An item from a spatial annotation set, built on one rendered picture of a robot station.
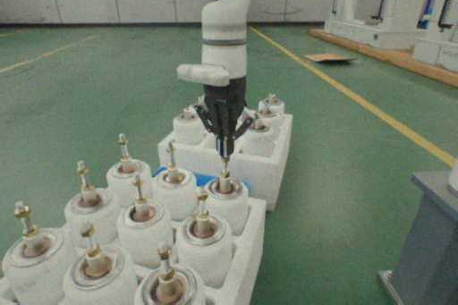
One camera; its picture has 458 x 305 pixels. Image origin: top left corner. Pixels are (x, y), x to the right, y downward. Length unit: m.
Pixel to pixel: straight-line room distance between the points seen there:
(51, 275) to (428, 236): 0.65
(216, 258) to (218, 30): 0.36
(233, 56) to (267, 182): 0.50
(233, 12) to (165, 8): 6.25
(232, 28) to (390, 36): 3.27
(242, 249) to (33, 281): 0.34
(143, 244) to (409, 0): 3.50
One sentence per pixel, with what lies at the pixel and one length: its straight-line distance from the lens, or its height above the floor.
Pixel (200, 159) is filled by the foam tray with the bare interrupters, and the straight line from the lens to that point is 0.89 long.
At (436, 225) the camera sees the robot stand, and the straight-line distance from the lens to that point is 0.65.
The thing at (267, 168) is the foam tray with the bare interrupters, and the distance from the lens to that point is 0.83.
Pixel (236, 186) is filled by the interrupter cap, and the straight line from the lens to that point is 0.60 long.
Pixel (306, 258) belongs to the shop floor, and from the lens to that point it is 0.82.
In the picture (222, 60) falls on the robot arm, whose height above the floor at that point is 0.52.
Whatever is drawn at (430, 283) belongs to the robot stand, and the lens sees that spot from 0.71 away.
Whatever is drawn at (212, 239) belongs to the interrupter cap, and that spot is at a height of 0.25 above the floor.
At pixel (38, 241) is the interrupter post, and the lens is 0.55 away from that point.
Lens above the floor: 0.61
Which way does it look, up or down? 26 degrees down
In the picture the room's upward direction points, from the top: straight up
